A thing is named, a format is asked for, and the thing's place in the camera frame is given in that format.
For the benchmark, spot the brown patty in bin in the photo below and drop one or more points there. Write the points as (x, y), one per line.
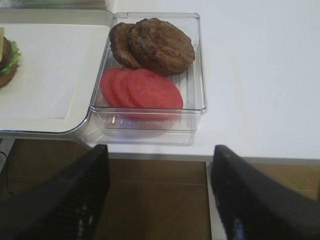
(166, 44)
(120, 48)
(139, 53)

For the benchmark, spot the middle brown patty in bin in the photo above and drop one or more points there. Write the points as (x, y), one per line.
(139, 53)

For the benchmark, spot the clear bin patties and tomato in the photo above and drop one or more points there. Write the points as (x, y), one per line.
(118, 125)

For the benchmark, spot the left brown patty in bin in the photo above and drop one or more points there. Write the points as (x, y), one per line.
(120, 48)

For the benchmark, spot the bottom bun of burger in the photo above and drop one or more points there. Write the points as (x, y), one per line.
(6, 78)

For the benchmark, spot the right red tomato slice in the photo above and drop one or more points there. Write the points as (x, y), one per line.
(152, 92)

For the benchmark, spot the white serving tray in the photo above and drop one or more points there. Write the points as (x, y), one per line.
(60, 55)

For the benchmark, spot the green lettuce leaf on burger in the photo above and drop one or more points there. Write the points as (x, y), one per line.
(14, 59)

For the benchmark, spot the left red tomato slice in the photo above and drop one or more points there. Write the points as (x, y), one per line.
(105, 86)

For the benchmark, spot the brown burger patty on stack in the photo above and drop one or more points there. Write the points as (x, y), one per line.
(7, 53)

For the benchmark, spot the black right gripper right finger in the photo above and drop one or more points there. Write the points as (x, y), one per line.
(252, 206)

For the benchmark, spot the middle red tomato slice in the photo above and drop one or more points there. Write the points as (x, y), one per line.
(119, 87)

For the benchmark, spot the red tomato slice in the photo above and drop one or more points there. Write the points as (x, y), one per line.
(152, 92)
(119, 87)
(105, 86)

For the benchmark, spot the top brown patty in bin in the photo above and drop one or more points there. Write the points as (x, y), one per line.
(166, 44)

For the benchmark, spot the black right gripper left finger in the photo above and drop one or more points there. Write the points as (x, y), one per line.
(68, 206)

